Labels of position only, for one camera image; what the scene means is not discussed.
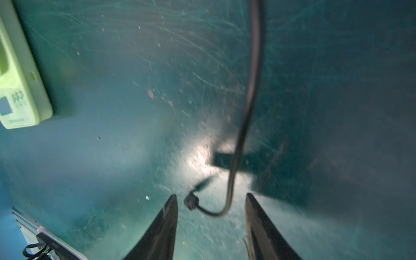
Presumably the slotted aluminium base rail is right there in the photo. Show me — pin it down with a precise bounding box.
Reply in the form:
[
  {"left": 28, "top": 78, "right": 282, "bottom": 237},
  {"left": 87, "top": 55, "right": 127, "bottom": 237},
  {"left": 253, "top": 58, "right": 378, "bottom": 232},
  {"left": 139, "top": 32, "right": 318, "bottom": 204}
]
[{"left": 11, "top": 208, "right": 88, "bottom": 260}]

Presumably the green electronic scale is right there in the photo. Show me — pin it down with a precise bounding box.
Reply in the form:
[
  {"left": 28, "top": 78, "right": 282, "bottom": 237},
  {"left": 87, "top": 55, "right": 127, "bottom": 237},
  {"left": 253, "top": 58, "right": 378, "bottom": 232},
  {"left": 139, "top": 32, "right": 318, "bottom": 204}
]
[{"left": 1, "top": 1, "right": 53, "bottom": 130}]

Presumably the black usb cable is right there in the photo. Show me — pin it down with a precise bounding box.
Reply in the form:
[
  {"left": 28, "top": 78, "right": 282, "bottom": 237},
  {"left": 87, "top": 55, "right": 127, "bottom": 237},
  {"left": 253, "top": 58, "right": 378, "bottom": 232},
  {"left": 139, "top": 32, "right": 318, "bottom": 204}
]
[{"left": 183, "top": 0, "right": 265, "bottom": 218}]

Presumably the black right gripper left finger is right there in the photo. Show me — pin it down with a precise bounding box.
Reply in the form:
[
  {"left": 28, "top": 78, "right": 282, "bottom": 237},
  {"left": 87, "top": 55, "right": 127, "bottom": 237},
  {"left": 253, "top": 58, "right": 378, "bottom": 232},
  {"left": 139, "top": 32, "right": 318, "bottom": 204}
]
[{"left": 125, "top": 195, "right": 178, "bottom": 260}]

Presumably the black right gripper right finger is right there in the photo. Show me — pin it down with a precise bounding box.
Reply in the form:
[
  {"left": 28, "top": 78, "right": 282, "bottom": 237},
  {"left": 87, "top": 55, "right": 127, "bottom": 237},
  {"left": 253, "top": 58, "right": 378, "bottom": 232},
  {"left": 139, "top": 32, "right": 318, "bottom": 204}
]
[{"left": 245, "top": 193, "right": 301, "bottom": 260}]

